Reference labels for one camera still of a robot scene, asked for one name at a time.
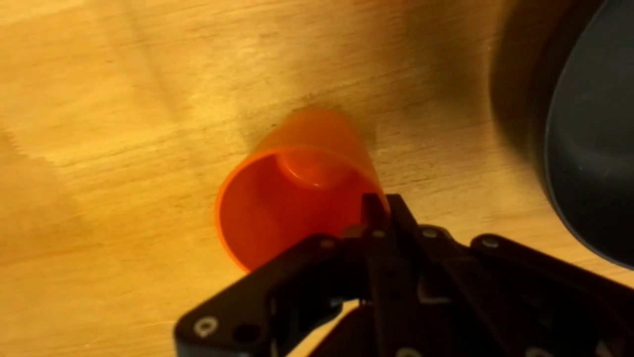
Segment orange plastic cup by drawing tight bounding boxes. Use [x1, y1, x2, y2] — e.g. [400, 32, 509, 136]
[213, 108, 386, 272]

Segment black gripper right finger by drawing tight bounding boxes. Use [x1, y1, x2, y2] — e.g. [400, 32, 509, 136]
[388, 195, 634, 357]

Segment black bowl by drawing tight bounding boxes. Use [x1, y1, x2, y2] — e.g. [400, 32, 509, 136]
[544, 0, 634, 268]

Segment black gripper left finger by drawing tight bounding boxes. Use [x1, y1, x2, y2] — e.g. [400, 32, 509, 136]
[172, 195, 423, 357]

